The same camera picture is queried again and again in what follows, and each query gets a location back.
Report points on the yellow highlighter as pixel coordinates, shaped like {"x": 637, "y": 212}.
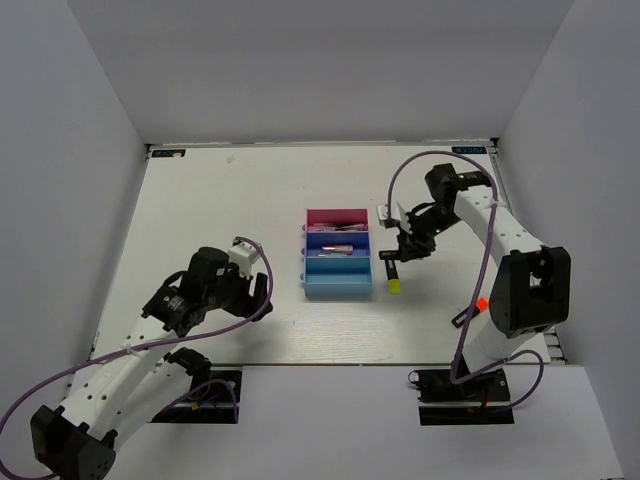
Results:
{"x": 392, "y": 276}

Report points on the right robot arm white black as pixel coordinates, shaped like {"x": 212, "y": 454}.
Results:
{"x": 531, "y": 290}

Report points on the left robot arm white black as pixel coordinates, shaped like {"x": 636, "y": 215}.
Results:
{"x": 152, "y": 369}

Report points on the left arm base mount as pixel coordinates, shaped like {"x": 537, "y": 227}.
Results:
{"x": 211, "y": 405}

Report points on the right corner label sticker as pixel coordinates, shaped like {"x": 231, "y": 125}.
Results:
{"x": 469, "y": 150}

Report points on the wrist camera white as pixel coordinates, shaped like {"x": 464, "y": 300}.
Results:
{"x": 244, "y": 255}
{"x": 393, "y": 216}

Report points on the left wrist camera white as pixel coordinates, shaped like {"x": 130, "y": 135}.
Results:
{"x": 244, "y": 255}

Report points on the corner label sticker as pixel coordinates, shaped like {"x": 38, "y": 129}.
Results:
{"x": 168, "y": 153}
{"x": 469, "y": 150}

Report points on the blue pen refill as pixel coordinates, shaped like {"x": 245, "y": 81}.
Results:
{"x": 338, "y": 228}

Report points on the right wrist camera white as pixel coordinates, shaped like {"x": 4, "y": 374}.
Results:
{"x": 393, "y": 216}

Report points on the green highlighter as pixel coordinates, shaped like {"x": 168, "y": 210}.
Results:
{"x": 389, "y": 254}

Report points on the orange highlighter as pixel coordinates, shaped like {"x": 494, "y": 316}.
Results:
{"x": 481, "y": 305}

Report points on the dark blue bin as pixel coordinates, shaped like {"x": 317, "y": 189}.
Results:
{"x": 358, "y": 240}

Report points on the pink bin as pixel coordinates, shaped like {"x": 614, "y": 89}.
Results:
{"x": 335, "y": 216}

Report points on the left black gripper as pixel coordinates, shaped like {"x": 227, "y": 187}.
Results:
{"x": 248, "y": 304}

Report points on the pink eraser capsule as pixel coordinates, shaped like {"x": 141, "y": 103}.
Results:
{"x": 341, "y": 249}

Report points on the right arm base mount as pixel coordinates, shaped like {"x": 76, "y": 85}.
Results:
{"x": 484, "y": 400}

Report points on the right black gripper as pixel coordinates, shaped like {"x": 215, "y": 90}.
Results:
{"x": 412, "y": 245}

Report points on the light blue bin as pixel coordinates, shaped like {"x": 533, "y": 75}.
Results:
{"x": 337, "y": 277}

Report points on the left corner label sticker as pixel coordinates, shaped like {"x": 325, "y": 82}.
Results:
{"x": 168, "y": 153}

